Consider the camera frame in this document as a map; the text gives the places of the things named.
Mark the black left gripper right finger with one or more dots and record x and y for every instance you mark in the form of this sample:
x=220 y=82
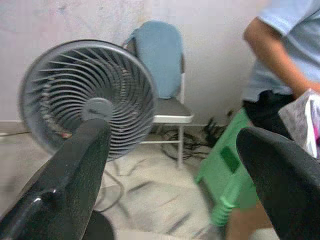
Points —
x=287 y=187

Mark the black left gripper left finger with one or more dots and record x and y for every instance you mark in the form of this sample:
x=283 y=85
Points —
x=62 y=187

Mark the grey white plastic bag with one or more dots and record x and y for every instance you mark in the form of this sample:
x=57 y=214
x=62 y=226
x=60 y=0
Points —
x=297 y=120

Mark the green plastic stool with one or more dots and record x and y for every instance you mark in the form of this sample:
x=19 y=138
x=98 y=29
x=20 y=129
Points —
x=217 y=170

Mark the grey round floor fan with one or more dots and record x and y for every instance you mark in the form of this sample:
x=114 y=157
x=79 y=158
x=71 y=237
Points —
x=75 y=75

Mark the white folding chair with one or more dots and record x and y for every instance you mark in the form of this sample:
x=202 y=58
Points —
x=172 y=111

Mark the person in light blue shirt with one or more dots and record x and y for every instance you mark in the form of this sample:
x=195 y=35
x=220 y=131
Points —
x=300 y=37

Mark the blue towel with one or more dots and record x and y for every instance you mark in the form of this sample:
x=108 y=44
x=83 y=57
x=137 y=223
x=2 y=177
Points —
x=160 y=57

